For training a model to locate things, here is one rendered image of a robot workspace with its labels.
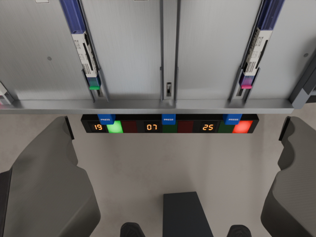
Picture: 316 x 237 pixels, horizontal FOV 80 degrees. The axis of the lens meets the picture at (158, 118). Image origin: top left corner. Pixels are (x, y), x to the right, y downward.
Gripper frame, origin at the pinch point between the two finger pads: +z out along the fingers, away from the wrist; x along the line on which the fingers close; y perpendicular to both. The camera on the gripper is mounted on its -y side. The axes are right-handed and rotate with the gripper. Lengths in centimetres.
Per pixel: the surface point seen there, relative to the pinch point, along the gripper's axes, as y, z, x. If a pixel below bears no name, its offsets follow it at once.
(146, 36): -2.4, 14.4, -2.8
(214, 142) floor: 59, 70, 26
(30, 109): 8.2, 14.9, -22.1
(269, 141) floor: 59, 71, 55
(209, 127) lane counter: 15.1, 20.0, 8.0
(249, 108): 8.1, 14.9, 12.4
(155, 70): 2.3, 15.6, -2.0
